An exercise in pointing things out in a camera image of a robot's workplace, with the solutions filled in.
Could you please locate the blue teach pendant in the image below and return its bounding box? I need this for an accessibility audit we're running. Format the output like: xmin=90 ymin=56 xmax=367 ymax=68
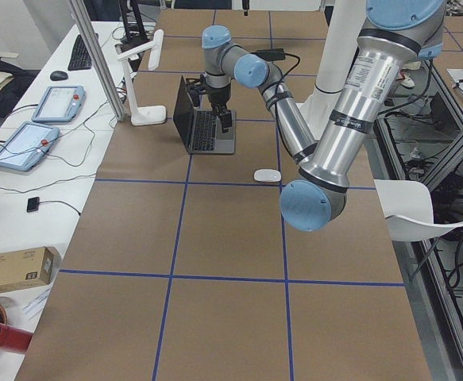
xmin=32 ymin=86 xmax=86 ymax=123
xmin=0 ymin=121 xmax=60 ymax=171

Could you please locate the white chair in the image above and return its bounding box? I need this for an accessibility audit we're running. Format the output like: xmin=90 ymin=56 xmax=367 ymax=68
xmin=374 ymin=179 xmax=463 ymax=242

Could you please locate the white side table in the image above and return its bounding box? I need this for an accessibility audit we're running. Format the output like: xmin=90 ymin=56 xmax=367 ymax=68
xmin=0 ymin=21 xmax=160 ymax=381

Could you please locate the small black device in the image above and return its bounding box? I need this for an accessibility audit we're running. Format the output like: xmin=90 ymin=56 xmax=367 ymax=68
xmin=26 ymin=197 xmax=41 ymax=213

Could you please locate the white desk lamp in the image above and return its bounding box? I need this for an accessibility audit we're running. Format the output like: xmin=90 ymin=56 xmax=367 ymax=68
xmin=116 ymin=30 xmax=169 ymax=126

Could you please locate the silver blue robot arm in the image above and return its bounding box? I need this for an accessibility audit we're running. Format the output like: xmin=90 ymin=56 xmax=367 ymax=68
xmin=200 ymin=1 xmax=446 ymax=231

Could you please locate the aluminium frame post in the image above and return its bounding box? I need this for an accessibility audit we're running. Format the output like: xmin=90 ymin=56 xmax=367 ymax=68
xmin=68 ymin=0 xmax=125 ymax=121

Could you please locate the grey laptop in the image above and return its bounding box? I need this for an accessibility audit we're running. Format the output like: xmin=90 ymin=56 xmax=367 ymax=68
xmin=173 ymin=76 xmax=236 ymax=155

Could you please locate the upper blue teach pendant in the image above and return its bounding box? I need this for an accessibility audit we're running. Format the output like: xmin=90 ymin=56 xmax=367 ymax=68
xmin=32 ymin=86 xmax=86 ymax=123

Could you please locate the lower blue teach pendant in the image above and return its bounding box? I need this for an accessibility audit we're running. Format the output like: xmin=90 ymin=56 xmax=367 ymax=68
xmin=0 ymin=121 xmax=60 ymax=171

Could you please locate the cardboard box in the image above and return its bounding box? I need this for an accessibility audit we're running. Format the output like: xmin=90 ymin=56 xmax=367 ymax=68
xmin=0 ymin=247 xmax=60 ymax=294

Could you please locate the red cylinder container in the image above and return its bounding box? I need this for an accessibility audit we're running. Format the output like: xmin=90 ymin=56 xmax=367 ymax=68
xmin=0 ymin=323 xmax=33 ymax=354

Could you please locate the white wireless mouse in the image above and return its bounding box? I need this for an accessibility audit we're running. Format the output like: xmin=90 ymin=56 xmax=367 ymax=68
xmin=253 ymin=168 xmax=282 ymax=183

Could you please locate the black keyboard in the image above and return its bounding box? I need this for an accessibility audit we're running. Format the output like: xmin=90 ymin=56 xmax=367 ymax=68
xmin=68 ymin=35 xmax=92 ymax=71

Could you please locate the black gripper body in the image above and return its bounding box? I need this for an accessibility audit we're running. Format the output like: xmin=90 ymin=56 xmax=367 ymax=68
xmin=185 ymin=77 xmax=231 ymax=107

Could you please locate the black computer mouse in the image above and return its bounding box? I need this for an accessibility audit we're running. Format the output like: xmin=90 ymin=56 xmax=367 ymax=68
xmin=50 ymin=71 xmax=68 ymax=81

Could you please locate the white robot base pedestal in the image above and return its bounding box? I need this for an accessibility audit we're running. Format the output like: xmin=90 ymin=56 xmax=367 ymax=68
xmin=299 ymin=0 xmax=365 ymax=123

